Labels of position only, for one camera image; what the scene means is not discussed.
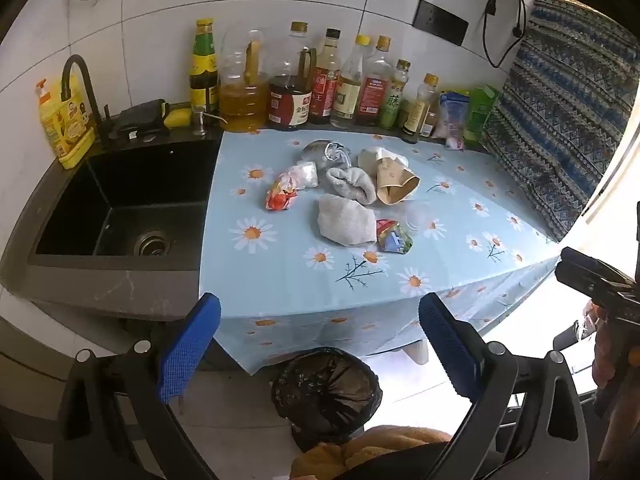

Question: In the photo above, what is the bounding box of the colourful snack wrapper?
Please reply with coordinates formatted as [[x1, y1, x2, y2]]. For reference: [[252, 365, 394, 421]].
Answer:
[[375, 218, 414, 255]]

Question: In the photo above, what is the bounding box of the large clear oil jug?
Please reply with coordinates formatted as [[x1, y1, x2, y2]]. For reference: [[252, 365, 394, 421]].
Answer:
[[218, 29, 273, 133]]

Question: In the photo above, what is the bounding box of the red label yellow cap bottle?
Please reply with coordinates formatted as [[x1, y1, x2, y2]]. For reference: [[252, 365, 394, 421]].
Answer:
[[356, 36, 396, 128]]

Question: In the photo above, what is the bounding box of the black wall socket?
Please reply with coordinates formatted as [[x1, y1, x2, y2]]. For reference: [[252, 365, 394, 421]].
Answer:
[[412, 0, 470, 46]]

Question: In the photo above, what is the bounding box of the black cable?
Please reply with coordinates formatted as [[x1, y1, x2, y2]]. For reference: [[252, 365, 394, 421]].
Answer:
[[482, 0, 528, 69]]

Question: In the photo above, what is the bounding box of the black kitchen sink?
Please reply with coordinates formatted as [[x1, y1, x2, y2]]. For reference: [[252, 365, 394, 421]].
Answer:
[[27, 137, 223, 273]]

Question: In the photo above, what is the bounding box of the clear bottle beige label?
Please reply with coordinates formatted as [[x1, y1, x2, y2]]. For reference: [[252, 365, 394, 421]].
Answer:
[[330, 35, 371, 130]]

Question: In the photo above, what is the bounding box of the green packet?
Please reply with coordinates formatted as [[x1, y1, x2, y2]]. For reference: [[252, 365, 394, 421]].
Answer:
[[462, 85, 501, 148]]

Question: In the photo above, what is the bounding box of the yellow label oil bottle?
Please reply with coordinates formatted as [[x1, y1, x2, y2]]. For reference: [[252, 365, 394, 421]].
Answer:
[[400, 73, 440, 145]]

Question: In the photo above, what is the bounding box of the brown paper cup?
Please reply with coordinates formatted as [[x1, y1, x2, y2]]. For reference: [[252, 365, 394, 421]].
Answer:
[[375, 156, 421, 206]]

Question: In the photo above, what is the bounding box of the white paper napkin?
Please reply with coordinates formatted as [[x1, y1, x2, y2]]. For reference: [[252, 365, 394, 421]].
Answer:
[[357, 146, 408, 176]]

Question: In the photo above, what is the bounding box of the person's orange garment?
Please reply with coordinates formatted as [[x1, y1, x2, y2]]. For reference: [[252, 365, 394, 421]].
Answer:
[[290, 425, 453, 480]]

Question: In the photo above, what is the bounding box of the small green label bottle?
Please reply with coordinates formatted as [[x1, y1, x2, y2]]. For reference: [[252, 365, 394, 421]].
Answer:
[[378, 59, 412, 131]]

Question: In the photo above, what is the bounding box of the clear plastic bag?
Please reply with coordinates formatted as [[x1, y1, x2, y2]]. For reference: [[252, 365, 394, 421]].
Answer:
[[301, 140, 353, 170]]

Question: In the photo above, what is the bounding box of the black folded cloth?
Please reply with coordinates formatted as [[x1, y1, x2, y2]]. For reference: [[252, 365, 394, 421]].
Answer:
[[107, 100, 172, 142]]

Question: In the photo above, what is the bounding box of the plastic bag of white powder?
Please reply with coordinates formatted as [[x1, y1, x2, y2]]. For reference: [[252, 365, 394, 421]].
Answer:
[[439, 91, 471, 141]]

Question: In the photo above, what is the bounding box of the blue patterned cloth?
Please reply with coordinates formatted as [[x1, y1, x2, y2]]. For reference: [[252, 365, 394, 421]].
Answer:
[[482, 0, 640, 246]]

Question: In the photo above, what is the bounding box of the dark soy sauce bottle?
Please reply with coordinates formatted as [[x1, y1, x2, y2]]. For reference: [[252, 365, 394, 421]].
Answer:
[[267, 21, 318, 131]]

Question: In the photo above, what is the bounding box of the red snack wrapper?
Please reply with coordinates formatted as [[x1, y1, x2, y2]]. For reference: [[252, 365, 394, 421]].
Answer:
[[265, 172, 301, 211]]

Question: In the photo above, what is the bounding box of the clear plastic wrap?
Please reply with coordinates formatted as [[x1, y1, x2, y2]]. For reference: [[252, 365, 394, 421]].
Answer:
[[400, 200, 433, 233]]

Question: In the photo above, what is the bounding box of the grey cloth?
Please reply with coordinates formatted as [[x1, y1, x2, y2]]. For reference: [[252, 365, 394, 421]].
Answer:
[[316, 195, 377, 247]]

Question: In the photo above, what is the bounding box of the yellow dish soap bottle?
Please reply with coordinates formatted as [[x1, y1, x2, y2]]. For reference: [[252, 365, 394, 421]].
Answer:
[[35, 72, 97, 170]]

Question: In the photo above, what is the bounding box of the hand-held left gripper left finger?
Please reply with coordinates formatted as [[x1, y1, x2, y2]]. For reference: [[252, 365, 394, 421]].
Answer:
[[52, 292, 223, 480]]

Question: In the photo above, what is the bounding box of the green label sauce bottle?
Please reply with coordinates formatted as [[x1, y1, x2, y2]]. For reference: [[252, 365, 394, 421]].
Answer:
[[189, 18, 220, 116]]

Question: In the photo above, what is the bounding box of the whitish plastic wrapper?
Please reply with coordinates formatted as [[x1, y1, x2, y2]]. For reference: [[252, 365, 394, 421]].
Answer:
[[292, 160, 320, 191]]

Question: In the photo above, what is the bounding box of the blue daisy print tablecloth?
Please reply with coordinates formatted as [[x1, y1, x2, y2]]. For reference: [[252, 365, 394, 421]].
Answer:
[[199, 127, 561, 376]]

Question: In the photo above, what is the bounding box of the metal soap dispenser pump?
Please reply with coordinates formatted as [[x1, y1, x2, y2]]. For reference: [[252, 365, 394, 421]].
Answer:
[[192, 106, 230, 137]]

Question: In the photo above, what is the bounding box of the white paper towel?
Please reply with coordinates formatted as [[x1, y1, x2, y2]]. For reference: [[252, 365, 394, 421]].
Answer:
[[326, 166, 377, 206]]

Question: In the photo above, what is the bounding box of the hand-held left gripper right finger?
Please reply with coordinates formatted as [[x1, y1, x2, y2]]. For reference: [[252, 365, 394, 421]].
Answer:
[[417, 292, 601, 480]]

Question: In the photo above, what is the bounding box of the black curved faucet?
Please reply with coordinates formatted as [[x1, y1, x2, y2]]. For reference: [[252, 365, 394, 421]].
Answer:
[[61, 54, 113, 148]]

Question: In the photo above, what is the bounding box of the white base cabinet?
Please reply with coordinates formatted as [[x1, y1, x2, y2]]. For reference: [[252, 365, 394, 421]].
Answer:
[[0, 285, 166, 361]]

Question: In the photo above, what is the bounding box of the person's right forearm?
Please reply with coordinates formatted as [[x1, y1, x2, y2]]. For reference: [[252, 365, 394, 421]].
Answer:
[[592, 305, 640, 480]]

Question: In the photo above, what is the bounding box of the red label black cap bottle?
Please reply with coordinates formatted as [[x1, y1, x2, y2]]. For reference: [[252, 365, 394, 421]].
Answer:
[[309, 28, 343, 126]]

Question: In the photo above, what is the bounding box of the bin with black bag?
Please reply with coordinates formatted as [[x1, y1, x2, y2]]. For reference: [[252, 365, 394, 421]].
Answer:
[[271, 347, 383, 453]]

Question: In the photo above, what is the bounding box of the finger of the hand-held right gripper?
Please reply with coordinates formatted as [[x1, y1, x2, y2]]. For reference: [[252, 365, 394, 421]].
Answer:
[[554, 246, 637, 307]]

